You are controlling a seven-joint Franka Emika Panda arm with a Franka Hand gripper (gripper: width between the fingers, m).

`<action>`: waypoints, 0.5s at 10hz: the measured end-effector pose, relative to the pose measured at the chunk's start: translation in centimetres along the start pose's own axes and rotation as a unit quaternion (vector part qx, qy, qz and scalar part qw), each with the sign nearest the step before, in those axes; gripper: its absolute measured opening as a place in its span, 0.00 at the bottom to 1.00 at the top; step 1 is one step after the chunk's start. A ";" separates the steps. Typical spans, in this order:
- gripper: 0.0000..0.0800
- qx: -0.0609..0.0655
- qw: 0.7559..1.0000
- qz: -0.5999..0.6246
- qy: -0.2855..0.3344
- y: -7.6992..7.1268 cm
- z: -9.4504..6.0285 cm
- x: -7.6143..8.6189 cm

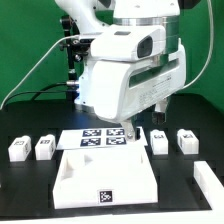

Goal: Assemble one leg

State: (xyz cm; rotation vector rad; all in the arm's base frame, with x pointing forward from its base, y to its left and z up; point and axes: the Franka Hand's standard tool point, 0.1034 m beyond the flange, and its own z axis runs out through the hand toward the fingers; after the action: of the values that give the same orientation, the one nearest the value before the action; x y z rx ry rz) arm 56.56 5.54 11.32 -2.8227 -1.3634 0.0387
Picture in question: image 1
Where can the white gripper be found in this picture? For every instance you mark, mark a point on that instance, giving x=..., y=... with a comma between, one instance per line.
x=122, y=85

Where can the white square tabletop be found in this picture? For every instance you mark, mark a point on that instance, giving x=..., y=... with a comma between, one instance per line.
x=104, y=177

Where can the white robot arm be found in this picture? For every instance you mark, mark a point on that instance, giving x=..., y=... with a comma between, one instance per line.
x=93, y=17

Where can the white sheet with markers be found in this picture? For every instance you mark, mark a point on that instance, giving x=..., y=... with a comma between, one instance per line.
x=96, y=138

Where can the white corner obstacle block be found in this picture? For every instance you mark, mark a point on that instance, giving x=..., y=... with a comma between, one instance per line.
x=209, y=184

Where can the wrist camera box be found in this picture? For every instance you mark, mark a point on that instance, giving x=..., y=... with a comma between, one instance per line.
x=129, y=43

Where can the black camera on stand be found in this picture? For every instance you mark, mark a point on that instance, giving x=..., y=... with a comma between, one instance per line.
x=71, y=46

